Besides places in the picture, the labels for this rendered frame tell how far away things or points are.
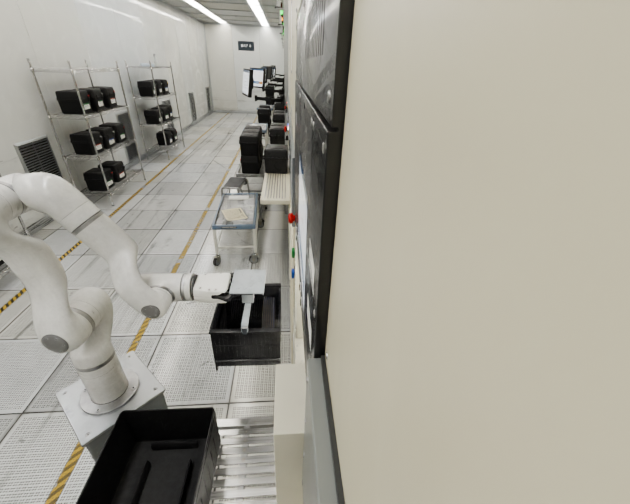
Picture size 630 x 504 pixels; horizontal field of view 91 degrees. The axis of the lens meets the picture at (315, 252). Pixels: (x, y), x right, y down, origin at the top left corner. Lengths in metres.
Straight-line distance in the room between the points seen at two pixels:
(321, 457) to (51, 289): 0.96
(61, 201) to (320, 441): 0.83
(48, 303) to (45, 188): 0.34
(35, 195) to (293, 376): 0.74
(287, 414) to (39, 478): 1.97
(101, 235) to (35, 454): 1.70
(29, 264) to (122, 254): 0.25
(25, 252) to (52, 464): 1.50
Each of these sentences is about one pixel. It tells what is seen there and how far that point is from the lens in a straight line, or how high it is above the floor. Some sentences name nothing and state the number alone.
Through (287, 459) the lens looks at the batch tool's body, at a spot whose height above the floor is 1.33.
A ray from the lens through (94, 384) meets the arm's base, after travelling 1.37.
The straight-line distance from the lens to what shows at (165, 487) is 1.22.
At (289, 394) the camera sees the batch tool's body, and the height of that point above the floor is 1.40.
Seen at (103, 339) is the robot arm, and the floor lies 1.02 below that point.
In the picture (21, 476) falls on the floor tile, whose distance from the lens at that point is 2.44.
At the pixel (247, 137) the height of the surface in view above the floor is 0.96.
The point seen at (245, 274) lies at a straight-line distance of 1.00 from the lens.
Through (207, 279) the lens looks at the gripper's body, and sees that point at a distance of 1.00.
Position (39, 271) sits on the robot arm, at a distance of 1.13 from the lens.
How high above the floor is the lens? 1.84
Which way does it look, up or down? 31 degrees down
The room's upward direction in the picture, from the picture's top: 3 degrees clockwise
